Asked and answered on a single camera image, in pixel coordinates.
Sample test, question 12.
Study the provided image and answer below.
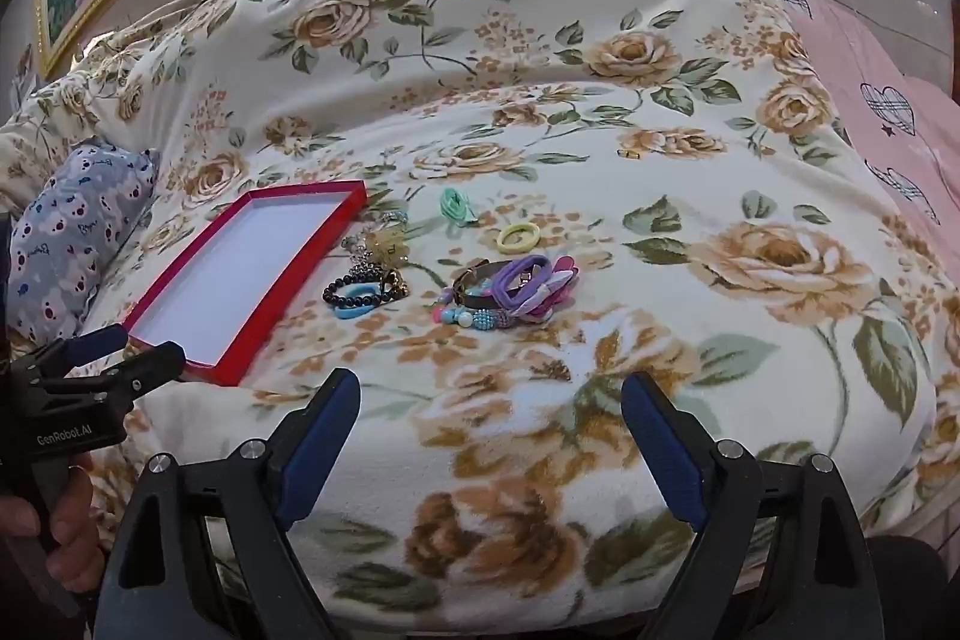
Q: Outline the mint green hair tie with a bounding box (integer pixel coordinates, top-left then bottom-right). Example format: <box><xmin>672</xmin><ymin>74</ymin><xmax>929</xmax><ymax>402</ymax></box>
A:
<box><xmin>439</xmin><ymin>187</ymin><xmax>482</xmax><ymax>229</ymax></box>

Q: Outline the colourful candy bead bracelet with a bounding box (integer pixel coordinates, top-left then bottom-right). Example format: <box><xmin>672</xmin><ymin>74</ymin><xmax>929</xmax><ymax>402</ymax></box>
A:
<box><xmin>430</xmin><ymin>286</ymin><xmax>482</xmax><ymax>330</ymax></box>

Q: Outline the dark rhinestone bracelet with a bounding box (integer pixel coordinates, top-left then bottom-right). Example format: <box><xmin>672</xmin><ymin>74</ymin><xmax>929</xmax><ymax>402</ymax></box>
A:
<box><xmin>452</xmin><ymin>260</ymin><xmax>514</xmax><ymax>331</ymax></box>

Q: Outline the white purple fabric hair tie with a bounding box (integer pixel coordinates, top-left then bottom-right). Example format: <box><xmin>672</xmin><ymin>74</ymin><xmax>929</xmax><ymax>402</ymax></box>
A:
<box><xmin>517</xmin><ymin>280</ymin><xmax>565</xmax><ymax>323</ymax></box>

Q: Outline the yellow hair tie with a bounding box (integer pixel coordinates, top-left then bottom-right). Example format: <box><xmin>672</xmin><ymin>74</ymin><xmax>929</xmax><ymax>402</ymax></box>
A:
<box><xmin>497</xmin><ymin>222</ymin><xmax>543</xmax><ymax>255</ymax></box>

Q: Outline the black bead bracelet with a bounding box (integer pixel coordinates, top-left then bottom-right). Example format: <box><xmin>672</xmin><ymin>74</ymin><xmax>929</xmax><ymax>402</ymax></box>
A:
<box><xmin>322</xmin><ymin>275</ymin><xmax>411</xmax><ymax>313</ymax></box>

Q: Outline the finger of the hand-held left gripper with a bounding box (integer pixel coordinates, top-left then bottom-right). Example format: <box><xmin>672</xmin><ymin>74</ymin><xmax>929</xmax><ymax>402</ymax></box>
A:
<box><xmin>41</xmin><ymin>341</ymin><xmax>187</xmax><ymax>402</ymax></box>
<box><xmin>15</xmin><ymin>323</ymin><xmax>130</xmax><ymax>378</ymax></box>

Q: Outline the person's left hand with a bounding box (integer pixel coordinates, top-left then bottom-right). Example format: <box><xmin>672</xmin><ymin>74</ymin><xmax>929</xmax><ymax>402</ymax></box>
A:
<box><xmin>0</xmin><ymin>452</ymin><xmax>106</xmax><ymax>573</ymax></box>

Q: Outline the gold hair claw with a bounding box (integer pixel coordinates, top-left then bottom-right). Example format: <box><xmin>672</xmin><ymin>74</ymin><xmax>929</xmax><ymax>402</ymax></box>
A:
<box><xmin>366</xmin><ymin>233</ymin><xmax>411</xmax><ymax>272</ymax></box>

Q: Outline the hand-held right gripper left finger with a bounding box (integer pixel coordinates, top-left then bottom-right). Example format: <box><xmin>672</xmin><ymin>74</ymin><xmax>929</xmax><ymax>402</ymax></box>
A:
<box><xmin>90</xmin><ymin>368</ymin><xmax>362</xmax><ymax>640</ymax></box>

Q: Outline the red-rimmed white tray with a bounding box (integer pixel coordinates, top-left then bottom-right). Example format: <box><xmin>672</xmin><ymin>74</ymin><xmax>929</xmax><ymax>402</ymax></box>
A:
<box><xmin>122</xmin><ymin>180</ymin><xmax>369</xmax><ymax>388</ymax></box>

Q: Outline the pink heart print sheet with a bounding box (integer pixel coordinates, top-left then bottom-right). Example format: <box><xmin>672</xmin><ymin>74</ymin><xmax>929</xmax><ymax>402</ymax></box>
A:
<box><xmin>757</xmin><ymin>0</ymin><xmax>960</xmax><ymax>240</ymax></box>

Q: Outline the blue hair tie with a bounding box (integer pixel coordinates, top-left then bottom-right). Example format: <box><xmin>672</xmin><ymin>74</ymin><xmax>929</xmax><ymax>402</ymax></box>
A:
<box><xmin>334</xmin><ymin>284</ymin><xmax>380</xmax><ymax>321</ymax></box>

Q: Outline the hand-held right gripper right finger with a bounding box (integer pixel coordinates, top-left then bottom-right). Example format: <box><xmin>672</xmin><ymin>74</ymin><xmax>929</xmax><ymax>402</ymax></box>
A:
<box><xmin>621</xmin><ymin>372</ymin><xmax>887</xmax><ymax>640</ymax></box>

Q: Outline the grey bear print pillow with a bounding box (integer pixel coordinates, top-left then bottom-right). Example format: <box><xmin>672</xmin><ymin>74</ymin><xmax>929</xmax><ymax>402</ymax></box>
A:
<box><xmin>6</xmin><ymin>136</ymin><xmax>161</xmax><ymax>345</ymax></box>

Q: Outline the pastel bead bracelet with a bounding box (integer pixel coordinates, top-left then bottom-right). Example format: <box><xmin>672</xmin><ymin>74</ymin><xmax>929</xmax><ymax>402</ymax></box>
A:
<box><xmin>341</xmin><ymin>210</ymin><xmax>410</xmax><ymax>281</ymax></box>

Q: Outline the floral fleece blanket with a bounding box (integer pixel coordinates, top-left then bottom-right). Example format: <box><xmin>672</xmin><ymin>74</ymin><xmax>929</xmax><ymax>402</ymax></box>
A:
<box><xmin>0</xmin><ymin>0</ymin><xmax>960</xmax><ymax>615</ymax></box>

